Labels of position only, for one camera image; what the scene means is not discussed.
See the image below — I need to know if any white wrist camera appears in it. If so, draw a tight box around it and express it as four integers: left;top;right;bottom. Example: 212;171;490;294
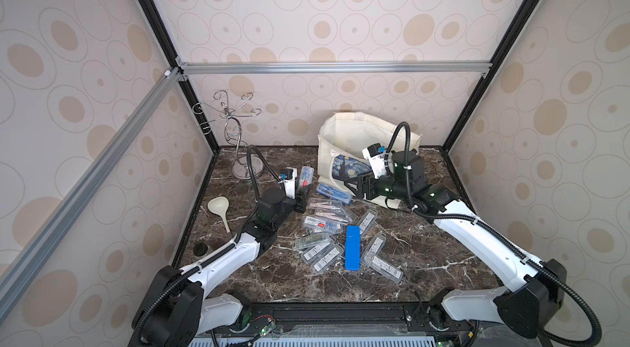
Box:
280;168;297;199
362;143;387;179

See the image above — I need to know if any cream canvas starry-night tote bag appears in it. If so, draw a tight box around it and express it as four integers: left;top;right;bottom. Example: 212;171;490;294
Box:
318;112;422;209

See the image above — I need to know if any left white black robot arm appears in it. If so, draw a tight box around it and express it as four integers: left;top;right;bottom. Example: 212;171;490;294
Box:
129;173;310;346

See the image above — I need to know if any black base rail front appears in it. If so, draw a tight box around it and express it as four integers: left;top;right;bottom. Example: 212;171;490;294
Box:
196;301;547;347

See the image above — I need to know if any horizontal aluminium rail back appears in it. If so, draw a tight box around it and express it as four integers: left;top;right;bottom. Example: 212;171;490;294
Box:
167;60;492;78

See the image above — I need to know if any aluminium rail left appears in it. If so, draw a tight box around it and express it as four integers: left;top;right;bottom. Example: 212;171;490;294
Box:
1;67;183;322

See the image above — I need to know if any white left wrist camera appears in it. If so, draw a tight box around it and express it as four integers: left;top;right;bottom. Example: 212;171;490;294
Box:
280;168;297;199

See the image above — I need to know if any clear case barcode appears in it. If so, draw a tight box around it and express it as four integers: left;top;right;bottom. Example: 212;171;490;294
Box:
358;209;378;235
364;253;403;284
311;244;345;275
300;240;335;264

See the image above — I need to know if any cream spoon grey handle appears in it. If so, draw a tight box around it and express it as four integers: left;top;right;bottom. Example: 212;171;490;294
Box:
207;196;231;235

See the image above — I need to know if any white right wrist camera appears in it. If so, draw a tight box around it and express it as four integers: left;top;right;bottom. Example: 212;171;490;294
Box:
362;143;387;179

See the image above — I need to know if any clear case pink compass upper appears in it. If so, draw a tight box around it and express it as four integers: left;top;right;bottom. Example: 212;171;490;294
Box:
308;198;344;213

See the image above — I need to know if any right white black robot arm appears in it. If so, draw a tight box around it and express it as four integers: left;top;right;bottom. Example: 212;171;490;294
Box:
341;122;603;346

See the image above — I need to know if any chrome wire jewelry stand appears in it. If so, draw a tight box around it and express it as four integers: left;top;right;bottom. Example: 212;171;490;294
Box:
192;90;263;181

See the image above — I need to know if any small clear case red label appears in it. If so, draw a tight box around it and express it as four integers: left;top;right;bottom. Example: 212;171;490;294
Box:
298;166;314;188

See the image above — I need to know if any blue opaque case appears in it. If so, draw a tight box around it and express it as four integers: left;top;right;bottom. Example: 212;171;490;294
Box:
345;225;361;272

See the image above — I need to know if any clear case green compass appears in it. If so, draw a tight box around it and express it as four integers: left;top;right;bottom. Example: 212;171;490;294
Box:
293;232;331;251

